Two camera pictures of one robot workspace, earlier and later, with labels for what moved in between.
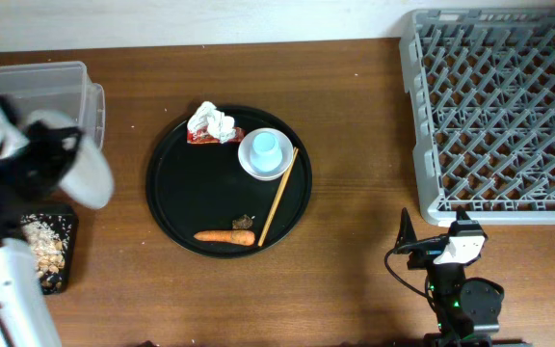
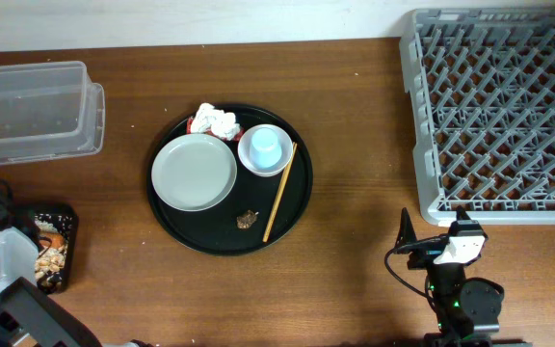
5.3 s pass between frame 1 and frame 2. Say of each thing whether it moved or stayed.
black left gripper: moved
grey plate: moved
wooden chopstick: stayed
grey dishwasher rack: stayed
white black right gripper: stayed
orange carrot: moved
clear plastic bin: stayed
